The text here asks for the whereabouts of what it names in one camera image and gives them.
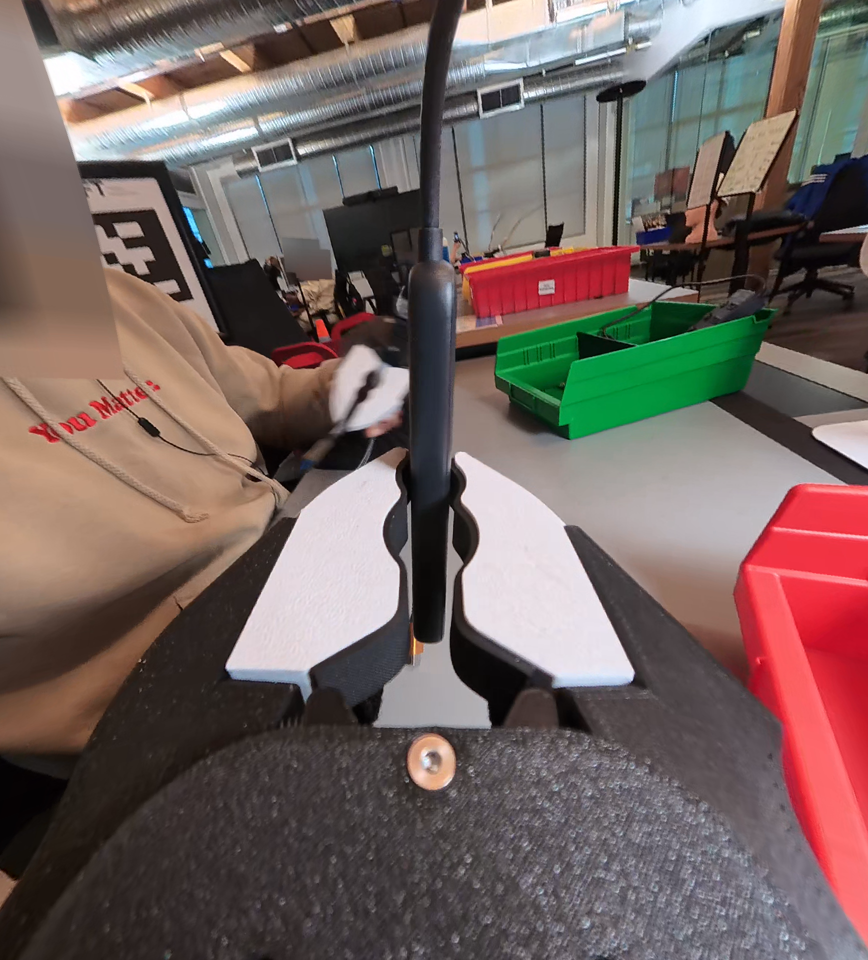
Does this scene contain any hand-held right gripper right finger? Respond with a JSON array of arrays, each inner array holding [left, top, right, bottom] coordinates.
[[449, 451, 636, 691]]

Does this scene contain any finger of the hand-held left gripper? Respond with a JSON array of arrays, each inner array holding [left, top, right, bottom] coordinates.
[[347, 366, 410, 435], [329, 345, 384, 425]]

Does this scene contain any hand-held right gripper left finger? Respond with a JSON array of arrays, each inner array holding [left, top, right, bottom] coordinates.
[[225, 448, 413, 702]]

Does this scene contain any dark grey slim usb hub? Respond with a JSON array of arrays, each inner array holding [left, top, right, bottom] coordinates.
[[406, 258, 458, 646]]

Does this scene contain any green plastic bin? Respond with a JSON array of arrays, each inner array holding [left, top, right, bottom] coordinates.
[[494, 300, 779, 441]]

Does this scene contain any red plastic bin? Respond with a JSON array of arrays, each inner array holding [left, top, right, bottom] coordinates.
[[734, 483, 868, 960]]

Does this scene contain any person's left forearm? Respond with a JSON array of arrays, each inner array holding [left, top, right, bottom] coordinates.
[[201, 330, 341, 455]]

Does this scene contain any black display board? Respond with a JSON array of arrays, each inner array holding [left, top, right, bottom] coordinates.
[[321, 187, 424, 279]]

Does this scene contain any black board panel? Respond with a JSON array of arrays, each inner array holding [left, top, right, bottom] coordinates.
[[205, 258, 308, 354]]

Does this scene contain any red bin yellow label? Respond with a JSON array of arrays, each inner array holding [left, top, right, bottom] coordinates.
[[460, 246, 641, 320]]

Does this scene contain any black bin divider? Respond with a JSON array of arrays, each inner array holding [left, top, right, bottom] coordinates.
[[576, 330, 639, 360]]

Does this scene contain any framed black-white marker sign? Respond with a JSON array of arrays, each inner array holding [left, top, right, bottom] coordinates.
[[77, 161, 219, 331]]

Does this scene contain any person's beige hoodie torso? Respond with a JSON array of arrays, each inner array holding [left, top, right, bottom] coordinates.
[[0, 266, 293, 755]]

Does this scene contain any black floor lamp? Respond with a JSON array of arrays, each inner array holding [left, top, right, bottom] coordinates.
[[597, 81, 647, 245]]

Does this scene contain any wooden notice board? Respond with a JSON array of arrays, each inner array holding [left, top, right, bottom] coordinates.
[[715, 111, 799, 200], [685, 131, 737, 211]]

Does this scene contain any black office chair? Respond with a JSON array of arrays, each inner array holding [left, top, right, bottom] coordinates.
[[767, 150, 868, 309]]

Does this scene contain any red handled crate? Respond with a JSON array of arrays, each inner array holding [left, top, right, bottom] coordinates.
[[329, 313, 377, 348], [272, 341, 339, 370]]

